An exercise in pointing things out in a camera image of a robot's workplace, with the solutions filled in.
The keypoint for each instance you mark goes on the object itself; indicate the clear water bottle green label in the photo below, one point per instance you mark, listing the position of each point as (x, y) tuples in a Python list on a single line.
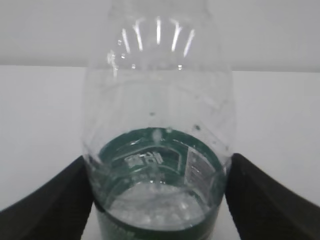
[(158, 121)]

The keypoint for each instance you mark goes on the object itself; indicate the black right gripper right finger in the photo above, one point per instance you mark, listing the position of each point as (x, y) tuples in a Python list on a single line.
[(263, 209)]

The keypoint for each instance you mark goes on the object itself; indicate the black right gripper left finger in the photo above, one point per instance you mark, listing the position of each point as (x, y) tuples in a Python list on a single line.
[(58, 210)]

